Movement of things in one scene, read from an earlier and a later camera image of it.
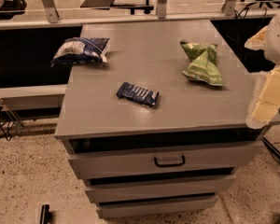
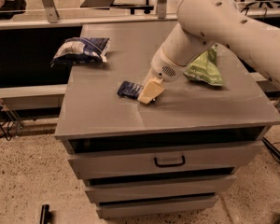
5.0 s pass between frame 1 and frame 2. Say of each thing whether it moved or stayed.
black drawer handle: stayed
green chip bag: stayed
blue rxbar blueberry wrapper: stayed
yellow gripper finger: moved
